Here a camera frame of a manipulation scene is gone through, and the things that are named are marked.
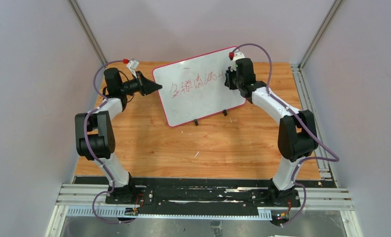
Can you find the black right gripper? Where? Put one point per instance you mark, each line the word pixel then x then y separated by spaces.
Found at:
pixel 230 80

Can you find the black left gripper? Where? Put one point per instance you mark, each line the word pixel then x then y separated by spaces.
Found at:
pixel 141 86

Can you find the pink framed whiteboard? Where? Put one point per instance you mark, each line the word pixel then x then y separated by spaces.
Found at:
pixel 194 88

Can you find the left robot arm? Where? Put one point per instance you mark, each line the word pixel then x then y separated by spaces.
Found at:
pixel 95 139

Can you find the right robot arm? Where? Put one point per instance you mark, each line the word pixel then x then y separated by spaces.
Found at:
pixel 296 128

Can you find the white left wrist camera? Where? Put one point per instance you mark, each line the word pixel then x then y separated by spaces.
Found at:
pixel 132 66

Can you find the black mounting base plate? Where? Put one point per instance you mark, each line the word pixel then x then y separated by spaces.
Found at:
pixel 204 197

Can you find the left aluminium corner post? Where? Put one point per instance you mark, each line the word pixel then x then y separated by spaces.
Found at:
pixel 87 30

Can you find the aluminium corner post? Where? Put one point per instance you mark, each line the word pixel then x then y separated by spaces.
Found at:
pixel 87 30
pixel 336 5

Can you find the right aluminium corner post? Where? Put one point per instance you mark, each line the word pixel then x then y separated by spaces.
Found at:
pixel 336 5

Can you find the aluminium frame rail front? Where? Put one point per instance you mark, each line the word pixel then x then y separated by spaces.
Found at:
pixel 81 210

